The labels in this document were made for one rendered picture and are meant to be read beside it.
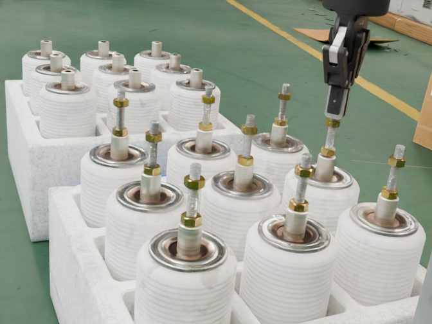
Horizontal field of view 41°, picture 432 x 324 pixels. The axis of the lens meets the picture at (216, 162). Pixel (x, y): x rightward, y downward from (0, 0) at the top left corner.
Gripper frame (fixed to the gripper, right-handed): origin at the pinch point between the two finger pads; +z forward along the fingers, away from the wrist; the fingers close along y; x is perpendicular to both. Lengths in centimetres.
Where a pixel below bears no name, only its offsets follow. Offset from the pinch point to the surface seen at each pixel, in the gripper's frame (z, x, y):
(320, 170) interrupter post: 8.9, -0.3, 1.1
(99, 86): 13, -50, -20
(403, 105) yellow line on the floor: 35, -9, -139
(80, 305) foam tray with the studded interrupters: 22.5, -18.8, 25.1
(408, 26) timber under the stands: 30, -36, -304
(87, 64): 11, -59, -27
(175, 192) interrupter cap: 9.9, -12.6, 16.2
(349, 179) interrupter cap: 9.9, 3.1, -0.7
